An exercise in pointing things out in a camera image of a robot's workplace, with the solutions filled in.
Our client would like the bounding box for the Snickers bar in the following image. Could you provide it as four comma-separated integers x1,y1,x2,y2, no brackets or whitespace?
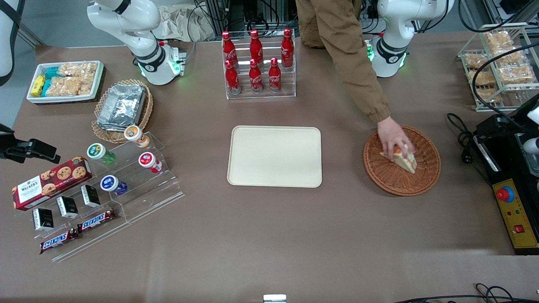
77,209,116,233
40,229,80,255

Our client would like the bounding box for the clear acrylic stepped display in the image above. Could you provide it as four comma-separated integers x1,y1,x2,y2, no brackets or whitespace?
25,131,185,262

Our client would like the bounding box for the red Walkers cookie box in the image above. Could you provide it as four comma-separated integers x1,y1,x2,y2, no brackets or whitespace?
12,156,93,211

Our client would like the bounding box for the brown jacket sleeve forearm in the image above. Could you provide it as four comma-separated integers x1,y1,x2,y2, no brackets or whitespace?
295,0,391,125

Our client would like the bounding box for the yellow emergency stop box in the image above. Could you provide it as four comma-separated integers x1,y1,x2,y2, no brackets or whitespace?
492,178,539,256

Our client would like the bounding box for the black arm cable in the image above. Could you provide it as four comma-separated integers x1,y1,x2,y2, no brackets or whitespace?
472,50,539,127

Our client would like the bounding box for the orange lid cup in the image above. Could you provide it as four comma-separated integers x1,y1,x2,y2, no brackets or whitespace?
124,125,150,148

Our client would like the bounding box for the black floor cable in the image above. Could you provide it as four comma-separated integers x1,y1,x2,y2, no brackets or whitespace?
392,283,539,303

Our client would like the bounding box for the white rectangular snack bin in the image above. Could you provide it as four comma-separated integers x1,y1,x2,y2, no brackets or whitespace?
26,61,104,104

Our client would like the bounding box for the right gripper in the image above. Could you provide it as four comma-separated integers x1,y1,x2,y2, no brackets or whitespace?
0,124,19,163

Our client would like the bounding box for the round brown wicker basket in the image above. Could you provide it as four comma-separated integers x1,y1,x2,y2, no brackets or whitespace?
363,125,442,197

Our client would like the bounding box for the blue lid cup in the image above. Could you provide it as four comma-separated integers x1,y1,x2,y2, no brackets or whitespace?
100,175,128,196

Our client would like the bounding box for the black power cable with plug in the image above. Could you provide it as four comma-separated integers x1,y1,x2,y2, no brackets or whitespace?
446,113,493,186

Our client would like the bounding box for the black table appliance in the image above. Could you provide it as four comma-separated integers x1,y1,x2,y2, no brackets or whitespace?
472,122,539,198

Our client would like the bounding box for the stack of foil trays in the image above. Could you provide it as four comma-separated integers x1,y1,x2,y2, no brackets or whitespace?
97,84,147,133

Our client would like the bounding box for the cream plastic tray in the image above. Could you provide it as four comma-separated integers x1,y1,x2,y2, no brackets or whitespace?
227,125,323,188

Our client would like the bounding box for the clear acrylic bottle stand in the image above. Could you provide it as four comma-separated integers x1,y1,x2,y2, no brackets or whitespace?
222,30,296,100

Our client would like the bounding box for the red cola bottle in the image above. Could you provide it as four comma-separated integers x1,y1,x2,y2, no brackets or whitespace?
222,31,237,64
249,59,264,94
281,28,294,68
268,58,282,93
225,60,241,95
250,29,264,64

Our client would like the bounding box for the red lid cup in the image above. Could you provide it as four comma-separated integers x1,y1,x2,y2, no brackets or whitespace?
139,152,163,173

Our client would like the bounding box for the small black box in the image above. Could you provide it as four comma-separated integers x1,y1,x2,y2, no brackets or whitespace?
56,196,79,218
33,208,54,231
81,185,101,208

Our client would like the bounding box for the crumpled clear plastic bag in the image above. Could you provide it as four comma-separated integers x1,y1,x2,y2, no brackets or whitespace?
154,5,215,43

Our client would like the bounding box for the person's bare hand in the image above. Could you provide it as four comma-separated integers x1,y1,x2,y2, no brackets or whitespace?
377,117,416,161

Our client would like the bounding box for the white wire rack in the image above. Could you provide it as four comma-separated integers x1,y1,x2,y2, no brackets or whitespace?
457,22,539,112

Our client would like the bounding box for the triangular sandwich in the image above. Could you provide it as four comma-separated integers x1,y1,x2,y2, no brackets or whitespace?
380,145,418,174

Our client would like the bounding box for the yellow snack packet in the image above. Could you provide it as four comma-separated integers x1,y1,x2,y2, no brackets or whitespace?
30,75,46,97

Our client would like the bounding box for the oval light wicker basket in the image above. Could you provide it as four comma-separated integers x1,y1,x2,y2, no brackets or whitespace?
91,79,154,144

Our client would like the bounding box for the clear rice cracker bag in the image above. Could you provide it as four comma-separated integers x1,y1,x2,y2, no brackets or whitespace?
45,77,83,97
59,62,98,78
78,76,95,96

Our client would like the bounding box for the steel appliance container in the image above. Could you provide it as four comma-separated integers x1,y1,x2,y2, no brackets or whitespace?
517,133,539,177

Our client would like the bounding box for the fried snack bag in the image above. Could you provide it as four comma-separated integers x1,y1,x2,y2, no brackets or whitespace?
484,32,514,49
498,64,536,84
492,46,527,64
476,88,504,104
464,53,489,70
469,70,496,87

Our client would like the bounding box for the green lid cup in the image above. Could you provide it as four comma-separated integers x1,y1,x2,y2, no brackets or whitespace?
87,143,116,166

